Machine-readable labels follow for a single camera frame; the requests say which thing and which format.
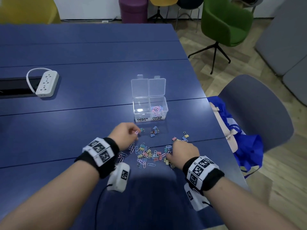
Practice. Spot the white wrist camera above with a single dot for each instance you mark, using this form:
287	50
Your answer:
197	203
117	182

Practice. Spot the large yellow chair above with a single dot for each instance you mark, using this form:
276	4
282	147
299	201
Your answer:
26	9

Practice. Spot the grey sofa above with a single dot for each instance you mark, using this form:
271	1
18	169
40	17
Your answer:
280	45

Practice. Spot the person's right forearm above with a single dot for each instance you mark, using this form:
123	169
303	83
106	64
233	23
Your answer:
239	206

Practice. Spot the grey metal chair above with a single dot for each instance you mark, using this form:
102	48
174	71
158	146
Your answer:
249	1

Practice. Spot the person's right hand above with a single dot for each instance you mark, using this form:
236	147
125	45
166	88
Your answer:
184	153

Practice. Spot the purple stool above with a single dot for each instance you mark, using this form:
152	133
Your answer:
133	10

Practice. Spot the black marker wristband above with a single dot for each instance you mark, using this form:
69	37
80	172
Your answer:
108	167
215	178

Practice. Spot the person's left hand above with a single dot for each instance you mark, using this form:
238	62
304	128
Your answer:
124	136

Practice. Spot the green chair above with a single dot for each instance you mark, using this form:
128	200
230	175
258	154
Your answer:
225	21

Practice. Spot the yellow chair with black legs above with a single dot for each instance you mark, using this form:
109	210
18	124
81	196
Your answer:
163	0

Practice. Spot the person's left forearm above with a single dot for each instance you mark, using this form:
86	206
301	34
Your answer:
52	198

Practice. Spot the group of pastel binder clips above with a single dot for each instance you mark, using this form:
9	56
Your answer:
154	130

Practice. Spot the clear two-compartment plastic box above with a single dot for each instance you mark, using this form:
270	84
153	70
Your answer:
140	110

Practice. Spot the small heap of paper clips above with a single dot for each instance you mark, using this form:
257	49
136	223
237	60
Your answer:
157	110

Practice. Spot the dark chair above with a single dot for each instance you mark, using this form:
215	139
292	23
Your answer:
189	2

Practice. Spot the blue bag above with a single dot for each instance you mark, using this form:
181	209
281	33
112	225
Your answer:
249	150

